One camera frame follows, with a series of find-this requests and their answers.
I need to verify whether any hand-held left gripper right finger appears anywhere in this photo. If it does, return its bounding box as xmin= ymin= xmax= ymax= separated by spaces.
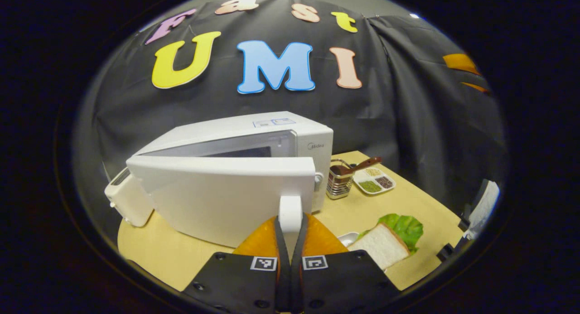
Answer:
xmin=290 ymin=213 xmax=402 ymax=314

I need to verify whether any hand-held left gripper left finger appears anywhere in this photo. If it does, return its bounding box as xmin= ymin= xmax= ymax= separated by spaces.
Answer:
xmin=181 ymin=214 xmax=291 ymax=314

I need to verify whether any bread and lettuce sandwich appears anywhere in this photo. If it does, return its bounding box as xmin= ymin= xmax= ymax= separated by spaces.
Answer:
xmin=347 ymin=213 xmax=425 ymax=272

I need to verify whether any white microwave oven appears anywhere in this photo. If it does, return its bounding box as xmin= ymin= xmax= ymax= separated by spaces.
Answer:
xmin=126 ymin=111 xmax=334 ymax=249

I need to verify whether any small white tray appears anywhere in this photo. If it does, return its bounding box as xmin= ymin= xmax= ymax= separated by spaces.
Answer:
xmin=338 ymin=232 xmax=361 ymax=248

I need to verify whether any black backdrop cloth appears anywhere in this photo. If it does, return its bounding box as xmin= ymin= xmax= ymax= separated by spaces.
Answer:
xmin=75 ymin=0 xmax=506 ymax=242

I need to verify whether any metal utensil holder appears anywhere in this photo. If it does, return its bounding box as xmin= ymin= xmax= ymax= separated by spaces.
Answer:
xmin=326 ymin=159 xmax=355 ymax=200

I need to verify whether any white divided grain dish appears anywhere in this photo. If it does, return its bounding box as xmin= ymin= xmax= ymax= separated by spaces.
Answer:
xmin=353 ymin=167 xmax=396 ymax=196

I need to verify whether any white toaster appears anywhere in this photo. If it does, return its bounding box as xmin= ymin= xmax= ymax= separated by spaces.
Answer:
xmin=104 ymin=167 xmax=155 ymax=227

